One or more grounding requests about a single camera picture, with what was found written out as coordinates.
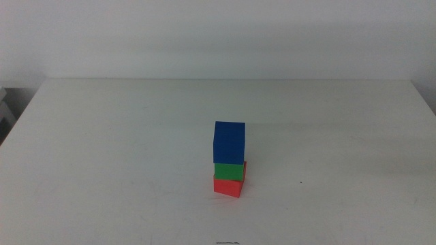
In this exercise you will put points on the red cube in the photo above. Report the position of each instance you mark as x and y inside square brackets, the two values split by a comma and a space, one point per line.
[227, 188]

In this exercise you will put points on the green cube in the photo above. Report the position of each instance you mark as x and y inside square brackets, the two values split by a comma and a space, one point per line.
[229, 171]

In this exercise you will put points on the blue cube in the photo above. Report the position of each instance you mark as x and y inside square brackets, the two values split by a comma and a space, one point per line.
[229, 143]

